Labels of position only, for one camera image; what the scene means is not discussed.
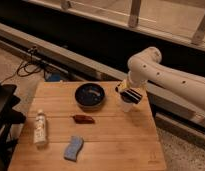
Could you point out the blue object on floor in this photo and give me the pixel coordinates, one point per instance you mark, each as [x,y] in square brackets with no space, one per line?
[54,78]

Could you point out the brown wooden block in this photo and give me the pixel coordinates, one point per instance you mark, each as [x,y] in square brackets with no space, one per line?
[83,119]

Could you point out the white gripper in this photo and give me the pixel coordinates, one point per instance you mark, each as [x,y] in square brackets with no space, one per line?
[122,86]

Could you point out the blue sponge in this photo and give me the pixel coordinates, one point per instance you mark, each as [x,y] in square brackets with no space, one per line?
[73,149]

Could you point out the dark blue ceramic bowl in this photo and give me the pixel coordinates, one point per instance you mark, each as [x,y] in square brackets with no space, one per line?
[89,95]

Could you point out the white plastic bottle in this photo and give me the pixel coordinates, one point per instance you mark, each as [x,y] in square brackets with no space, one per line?
[40,129]

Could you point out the black chair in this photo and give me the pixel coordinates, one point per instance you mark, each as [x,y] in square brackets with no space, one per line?
[8,117]

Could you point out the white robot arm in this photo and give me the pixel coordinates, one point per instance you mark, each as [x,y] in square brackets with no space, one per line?
[145,65]

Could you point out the wooden table board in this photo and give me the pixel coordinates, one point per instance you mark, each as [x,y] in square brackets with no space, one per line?
[117,141]

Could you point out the grey metal rail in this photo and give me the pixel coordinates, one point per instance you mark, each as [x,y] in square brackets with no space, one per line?
[162,97]

